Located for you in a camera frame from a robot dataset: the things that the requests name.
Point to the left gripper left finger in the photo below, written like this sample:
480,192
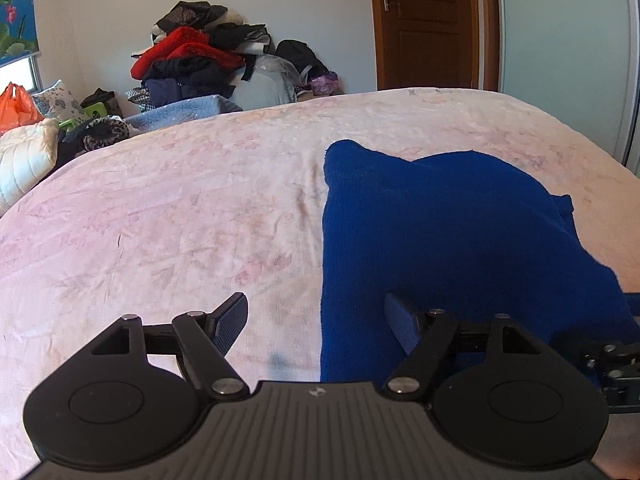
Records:
184,360

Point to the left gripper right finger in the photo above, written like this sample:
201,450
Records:
436,342

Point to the blue knit sweater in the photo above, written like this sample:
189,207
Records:
463,232

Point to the pile of clothes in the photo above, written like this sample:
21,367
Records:
203,49

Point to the pink bed blanket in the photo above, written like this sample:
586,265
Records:
179,219

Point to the dark patterned garment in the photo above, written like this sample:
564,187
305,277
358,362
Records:
95,133

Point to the light blue towel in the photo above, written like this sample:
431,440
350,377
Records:
180,112

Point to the green box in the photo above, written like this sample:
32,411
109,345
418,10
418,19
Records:
94,111

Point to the white quilt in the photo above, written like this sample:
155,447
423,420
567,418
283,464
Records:
28,154

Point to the floral pillow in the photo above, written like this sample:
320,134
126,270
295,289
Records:
57,102

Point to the orange plastic bag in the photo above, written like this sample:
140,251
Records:
17,108

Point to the window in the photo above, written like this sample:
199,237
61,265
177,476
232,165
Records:
23,71

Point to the brown wooden door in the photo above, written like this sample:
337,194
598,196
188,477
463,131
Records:
437,43

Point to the lotus flower roller blind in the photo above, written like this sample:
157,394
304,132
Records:
18,33

